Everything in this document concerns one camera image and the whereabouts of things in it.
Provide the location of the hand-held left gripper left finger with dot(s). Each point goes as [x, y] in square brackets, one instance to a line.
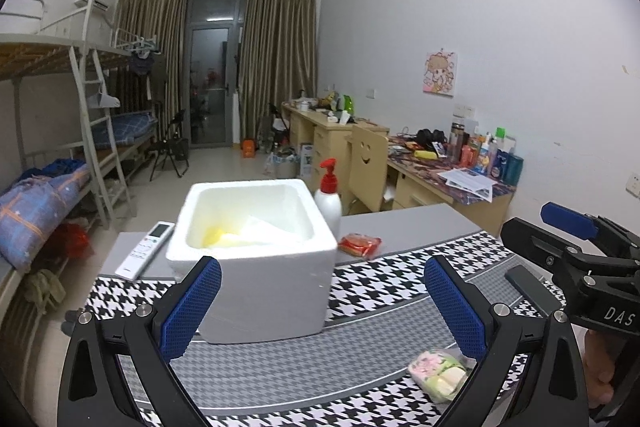
[192, 307]

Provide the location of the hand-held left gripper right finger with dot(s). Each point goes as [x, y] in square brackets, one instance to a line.
[457, 307]

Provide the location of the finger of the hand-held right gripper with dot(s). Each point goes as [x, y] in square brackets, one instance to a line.
[570, 219]
[540, 247]

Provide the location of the yellow foam fruit net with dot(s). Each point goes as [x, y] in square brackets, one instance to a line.
[220, 237]

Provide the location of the white foam box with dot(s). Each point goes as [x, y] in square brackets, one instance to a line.
[270, 287]

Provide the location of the person's right hand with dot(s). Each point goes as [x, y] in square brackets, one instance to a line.
[597, 367]

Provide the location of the floral tissue packet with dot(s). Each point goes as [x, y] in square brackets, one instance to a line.
[435, 372]

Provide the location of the teal bottle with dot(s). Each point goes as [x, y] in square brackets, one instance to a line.
[515, 169]

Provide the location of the white remote control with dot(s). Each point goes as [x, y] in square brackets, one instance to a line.
[145, 249]

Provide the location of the houndstooth table mat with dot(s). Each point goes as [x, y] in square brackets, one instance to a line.
[380, 287]

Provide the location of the printed paper sheets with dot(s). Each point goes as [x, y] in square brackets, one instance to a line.
[467, 182]

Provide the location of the red snack packet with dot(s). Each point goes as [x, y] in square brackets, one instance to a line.
[360, 246]

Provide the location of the wooden desk with printed mat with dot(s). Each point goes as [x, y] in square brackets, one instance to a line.
[425, 194]

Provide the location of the dark tumbler bottle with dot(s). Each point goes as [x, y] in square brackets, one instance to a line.
[455, 141]

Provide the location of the red plastic bag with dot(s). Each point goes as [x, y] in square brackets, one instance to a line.
[72, 242]

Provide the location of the yellow packet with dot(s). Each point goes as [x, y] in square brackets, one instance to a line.
[424, 154]

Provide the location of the wooden chair with smiley cutout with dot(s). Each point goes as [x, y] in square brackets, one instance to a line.
[367, 177]

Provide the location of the white bottle with red pump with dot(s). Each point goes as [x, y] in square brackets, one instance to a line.
[327, 212]

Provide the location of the black folding chair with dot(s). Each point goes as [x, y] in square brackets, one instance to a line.
[172, 147]

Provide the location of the orange floor container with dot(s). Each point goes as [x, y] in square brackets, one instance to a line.
[249, 149]

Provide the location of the patterned blue quilt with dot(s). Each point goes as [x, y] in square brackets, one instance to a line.
[40, 212]

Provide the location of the blue checked mattress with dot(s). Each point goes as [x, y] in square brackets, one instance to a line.
[125, 129]

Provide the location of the plain wooden desk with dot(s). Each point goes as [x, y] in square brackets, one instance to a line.
[305, 127]

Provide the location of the glass balcony door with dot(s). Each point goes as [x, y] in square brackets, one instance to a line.
[215, 82]

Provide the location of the green bottle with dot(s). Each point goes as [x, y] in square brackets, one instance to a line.
[347, 104]

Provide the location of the brown curtain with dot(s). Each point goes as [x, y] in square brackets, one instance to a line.
[155, 57]
[280, 57]

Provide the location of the metal bunk bed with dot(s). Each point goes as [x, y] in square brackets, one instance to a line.
[50, 57]

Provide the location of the white wall socket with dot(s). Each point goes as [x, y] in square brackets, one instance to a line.
[464, 112]

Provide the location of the cartoon wall poster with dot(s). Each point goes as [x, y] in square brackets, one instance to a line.
[440, 73]

